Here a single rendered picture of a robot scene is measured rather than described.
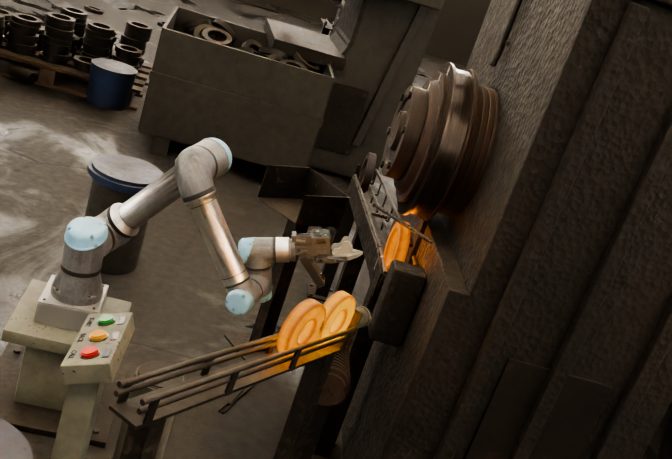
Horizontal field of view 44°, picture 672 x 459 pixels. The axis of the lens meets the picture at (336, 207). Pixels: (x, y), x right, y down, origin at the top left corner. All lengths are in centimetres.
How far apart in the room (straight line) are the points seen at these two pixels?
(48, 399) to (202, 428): 50
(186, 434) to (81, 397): 79
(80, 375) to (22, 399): 82
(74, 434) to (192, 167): 75
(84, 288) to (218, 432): 67
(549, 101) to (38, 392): 171
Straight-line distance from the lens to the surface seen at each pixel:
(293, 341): 199
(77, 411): 209
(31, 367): 268
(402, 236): 253
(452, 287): 217
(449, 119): 228
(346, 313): 217
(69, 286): 256
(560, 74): 203
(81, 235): 249
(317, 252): 244
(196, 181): 229
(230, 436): 284
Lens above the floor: 168
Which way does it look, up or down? 19 degrees down
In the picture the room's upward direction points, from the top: 19 degrees clockwise
